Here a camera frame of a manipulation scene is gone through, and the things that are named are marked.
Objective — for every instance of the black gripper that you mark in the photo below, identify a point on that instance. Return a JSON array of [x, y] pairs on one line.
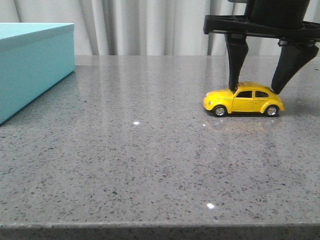
[[276, 19]]

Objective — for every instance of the yellow toy beetle car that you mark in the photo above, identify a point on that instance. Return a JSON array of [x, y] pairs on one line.
[[247, 97]]

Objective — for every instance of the light blue storage box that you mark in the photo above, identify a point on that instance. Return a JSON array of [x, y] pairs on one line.
[[33, 58]]

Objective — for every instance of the grey pleated curtain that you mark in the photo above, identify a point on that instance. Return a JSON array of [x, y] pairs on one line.
[[130, 27]]

